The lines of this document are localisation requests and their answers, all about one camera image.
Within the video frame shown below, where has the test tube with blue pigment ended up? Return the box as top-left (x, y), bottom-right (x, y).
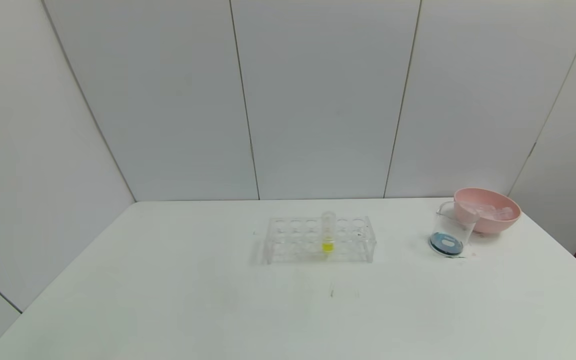
top-left (488, 205), bottom-right (515, 221)

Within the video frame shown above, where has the clear acrylic test tube rack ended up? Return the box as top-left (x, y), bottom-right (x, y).
top-left (260, 215), bottom-right (378, 265)

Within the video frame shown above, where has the test tube with yellow pigment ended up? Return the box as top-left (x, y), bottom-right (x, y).
top-left (321, 210), bottom-right (337, 253)

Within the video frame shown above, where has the clear glass beaker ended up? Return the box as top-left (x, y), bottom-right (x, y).
top-left (428, 200), bottom-right (480, 257)

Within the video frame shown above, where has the pink bowl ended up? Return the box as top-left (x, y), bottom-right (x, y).
top-left (454, 187), bottom-right (522, 234)

